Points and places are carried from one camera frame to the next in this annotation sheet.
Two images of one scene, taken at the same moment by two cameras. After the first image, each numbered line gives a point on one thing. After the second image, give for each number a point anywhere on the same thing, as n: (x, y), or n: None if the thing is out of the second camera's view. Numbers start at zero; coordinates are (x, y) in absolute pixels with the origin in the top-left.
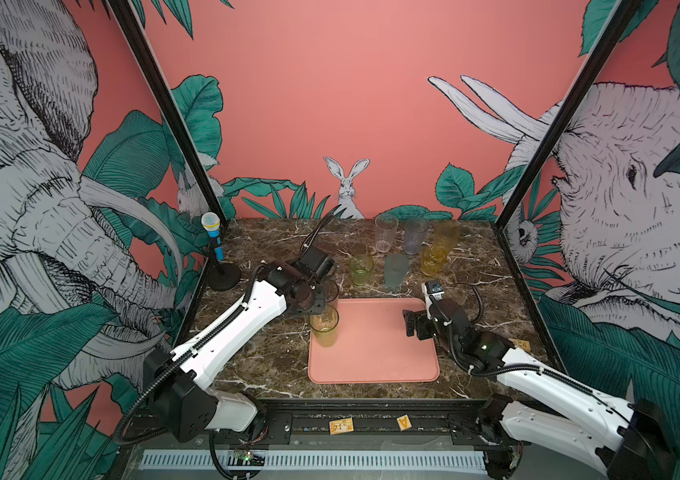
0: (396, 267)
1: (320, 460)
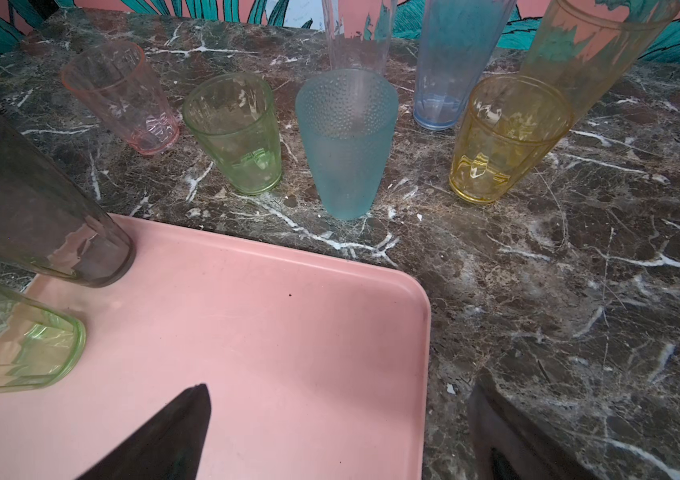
0: (348, 118)
1: None
